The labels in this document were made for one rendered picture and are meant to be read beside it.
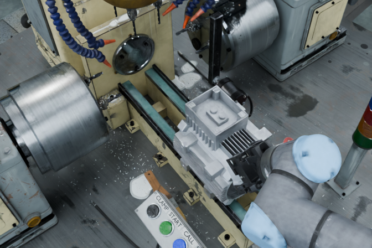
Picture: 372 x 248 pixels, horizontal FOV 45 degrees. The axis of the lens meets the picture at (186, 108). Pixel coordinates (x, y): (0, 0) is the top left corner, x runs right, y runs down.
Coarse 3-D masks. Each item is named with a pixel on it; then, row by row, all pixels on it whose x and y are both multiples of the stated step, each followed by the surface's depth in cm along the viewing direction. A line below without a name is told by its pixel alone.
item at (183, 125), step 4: (184, 120) 112; (180, 124) 112; (184, 124) 111; (188, 124) 112; (180, 128) 112; (184, 128) 111; (188, 128) 113; (224, 172) 103; (228, 172) 103; (224, 176) 103; (228, 176) 103; (228, 180) 103; (228, 200) 112; (232, 200) 113; (224, 204) 112; (228, 204) 113
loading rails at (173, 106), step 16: (128, 80) 144; (160, 80) 144; (128, 96) 138; (160, 96) 146; (176, 96) 139; (144, 112) 134; (160, 112) 145; (176, 112) 140; (128, 128) 145; (144, 128) 141; (160, 128) 131; (160, 144) 136; (160, 160) 136; (176, 160) 130; (192, 176) 125; (192, 192) 128; (256, 192) 119; (208, 208) 127; (224, 208) 116; (240, 208) 116; (224, 224) 122; (240, 224) 112; (224, 240) 120; (240, 240) 118
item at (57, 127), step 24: (48, 72) 114; (72, 72) 113; (24, 96) 108; (48, 96) 108; (72, 96) 110; (24, 120) 106; (48, 120) 107; (72, 120) 109; (96, 120) 112; (24, 144) 112; (48, 144) 107; (72, 144) 111; (96, 144) 117; (48, 168) 114
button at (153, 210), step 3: (153, 204) 100; (150, 207) 100; (153, 207) 99; (156, 207) 99; (147, 210) 99; (150, 210) 99; (153, 210) 99; (156, 210) 99; (147, 213) 99; (150, 213) 99; (153, 213) 99; (156, 213) 99; (150, 216) 99; (153, 216) 99
